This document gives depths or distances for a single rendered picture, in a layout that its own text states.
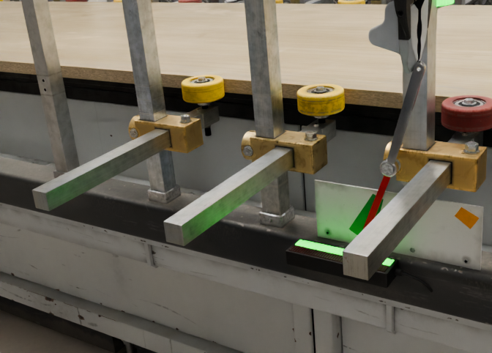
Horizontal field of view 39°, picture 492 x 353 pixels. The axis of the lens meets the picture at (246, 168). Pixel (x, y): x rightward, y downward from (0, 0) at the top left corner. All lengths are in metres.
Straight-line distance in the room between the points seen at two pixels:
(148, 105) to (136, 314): 0.86
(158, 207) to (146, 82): 0.24
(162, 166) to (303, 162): 0.31
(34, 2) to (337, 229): 0.71
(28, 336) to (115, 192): 1.02
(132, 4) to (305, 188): 0.49
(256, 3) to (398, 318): 0.55
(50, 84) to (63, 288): 0.88
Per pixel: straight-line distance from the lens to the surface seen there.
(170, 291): 1.81
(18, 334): 2.34
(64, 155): 1.46
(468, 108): 1.06
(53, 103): 1.43
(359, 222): 1.08
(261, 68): 1.08
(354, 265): 0.76
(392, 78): 1.25
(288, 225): 1.17
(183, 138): 1.20
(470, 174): 0.98
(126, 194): 1.37
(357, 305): 1.20
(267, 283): 1.28
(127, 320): 1.96
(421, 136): 0.99
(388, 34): 0.88
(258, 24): 1.06
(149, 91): 1.23
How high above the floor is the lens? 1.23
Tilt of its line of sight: 22 degrees down
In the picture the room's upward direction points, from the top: 5 degrees counter-clockwise
